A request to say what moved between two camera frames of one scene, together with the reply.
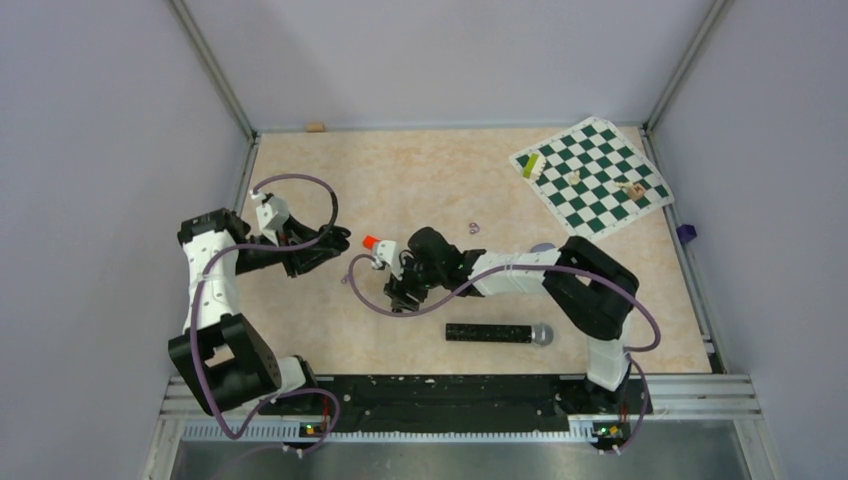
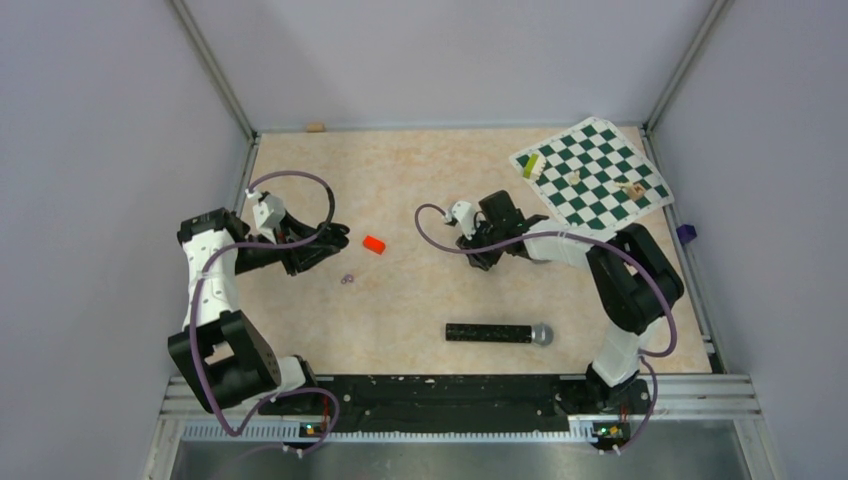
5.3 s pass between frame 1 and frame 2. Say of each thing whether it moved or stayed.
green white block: stayed
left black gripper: stayed
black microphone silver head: stayed
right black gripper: moved
